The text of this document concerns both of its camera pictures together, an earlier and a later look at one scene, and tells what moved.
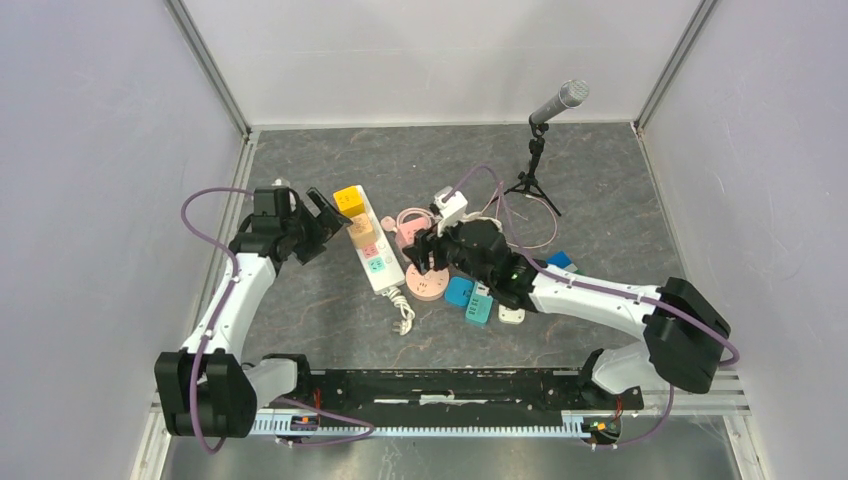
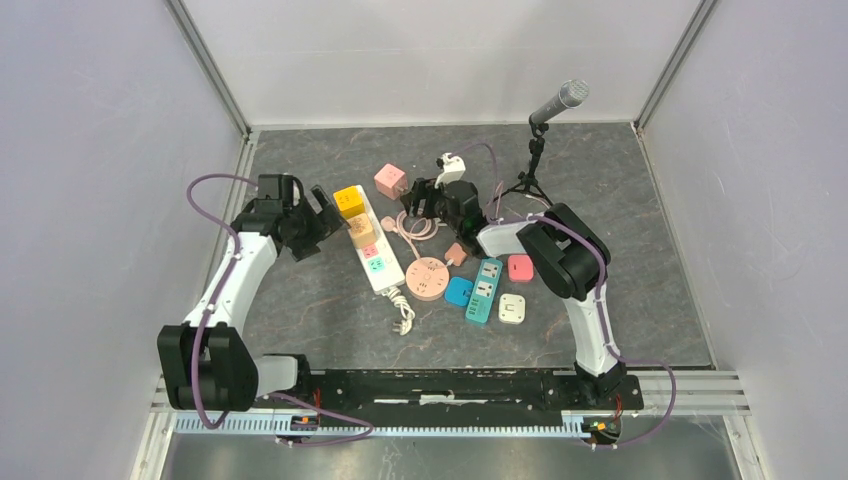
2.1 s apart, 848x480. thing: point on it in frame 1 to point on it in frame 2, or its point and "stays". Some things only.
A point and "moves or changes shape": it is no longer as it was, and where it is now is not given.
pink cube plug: x=406 y=230 moves or changes shape
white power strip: x=376 y=261 stays
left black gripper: x=324 y=226 stays
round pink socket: x=428 y=286 stays
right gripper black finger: x=428 y=245 to x=419 y=199
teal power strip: x=479 y=307 stays
